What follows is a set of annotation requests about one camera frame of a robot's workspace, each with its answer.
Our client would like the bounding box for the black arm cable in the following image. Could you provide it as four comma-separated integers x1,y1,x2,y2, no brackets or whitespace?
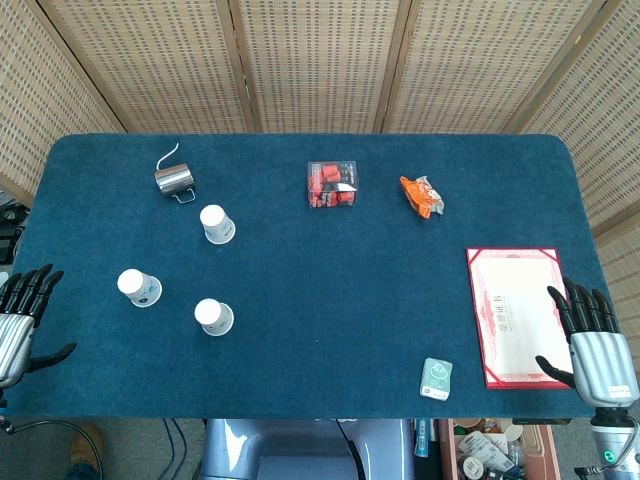
7,419,105,480

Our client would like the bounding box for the white paper cup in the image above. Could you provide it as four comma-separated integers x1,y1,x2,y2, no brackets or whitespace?
193,297,235,338
199,204,237,246
116,268,163,308

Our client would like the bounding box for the black equipment pile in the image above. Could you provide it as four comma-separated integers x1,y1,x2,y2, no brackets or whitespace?
0,192,29,266

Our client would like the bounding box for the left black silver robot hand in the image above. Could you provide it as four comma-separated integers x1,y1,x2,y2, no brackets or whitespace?
0,263,78,389

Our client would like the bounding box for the pink box of clutter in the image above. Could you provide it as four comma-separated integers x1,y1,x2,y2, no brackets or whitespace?
438,418,561,480

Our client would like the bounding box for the blue floor cable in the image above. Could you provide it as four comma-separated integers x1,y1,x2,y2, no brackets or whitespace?
162,418,190,474

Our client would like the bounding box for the orange snack packet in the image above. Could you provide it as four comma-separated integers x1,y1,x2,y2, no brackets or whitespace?
398,175,446,220

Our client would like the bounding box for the brown shoe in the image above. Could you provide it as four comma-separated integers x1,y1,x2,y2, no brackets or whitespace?
67,423,106,469

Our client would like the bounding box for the dark blue carpet table cover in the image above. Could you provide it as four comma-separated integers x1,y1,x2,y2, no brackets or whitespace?
2,132,619,420

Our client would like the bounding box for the steel gooseneck pitcher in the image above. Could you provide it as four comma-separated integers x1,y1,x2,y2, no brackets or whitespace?
153,141,197,205

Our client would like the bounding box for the clear box with red items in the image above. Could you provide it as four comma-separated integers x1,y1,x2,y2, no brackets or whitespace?
306,160,358,210

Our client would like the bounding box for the black base cable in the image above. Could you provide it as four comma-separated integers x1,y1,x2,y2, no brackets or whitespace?
335,419,365,480

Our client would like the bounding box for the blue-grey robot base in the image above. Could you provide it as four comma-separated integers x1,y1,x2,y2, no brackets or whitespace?
199,417,416,480

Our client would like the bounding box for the red-edged certificate folder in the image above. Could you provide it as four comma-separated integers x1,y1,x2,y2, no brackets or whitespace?
465,246,590,391

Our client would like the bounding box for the woven wooden folding screen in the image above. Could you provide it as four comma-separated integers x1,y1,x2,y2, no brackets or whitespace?
0,0,640,351

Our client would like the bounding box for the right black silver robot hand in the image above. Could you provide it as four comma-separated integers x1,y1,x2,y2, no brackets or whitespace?
534,277,640,407

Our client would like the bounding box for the green white tissue pack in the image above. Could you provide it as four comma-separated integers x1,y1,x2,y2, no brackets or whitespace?
419,356,454,401

